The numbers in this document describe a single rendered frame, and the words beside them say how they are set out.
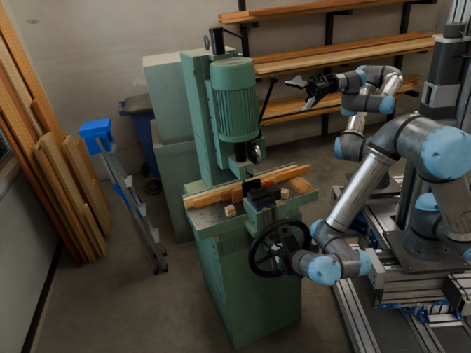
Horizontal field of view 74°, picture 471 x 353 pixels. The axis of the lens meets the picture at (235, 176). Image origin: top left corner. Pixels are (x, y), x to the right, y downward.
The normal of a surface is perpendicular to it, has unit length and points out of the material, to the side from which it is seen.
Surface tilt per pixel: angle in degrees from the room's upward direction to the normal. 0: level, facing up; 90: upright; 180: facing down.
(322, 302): 0
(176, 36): 90
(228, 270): 90
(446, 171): 84
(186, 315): 0
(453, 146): 84
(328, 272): 60
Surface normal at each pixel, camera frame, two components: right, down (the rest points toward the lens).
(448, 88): 0.00, 0.50
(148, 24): 0.26, 0.46
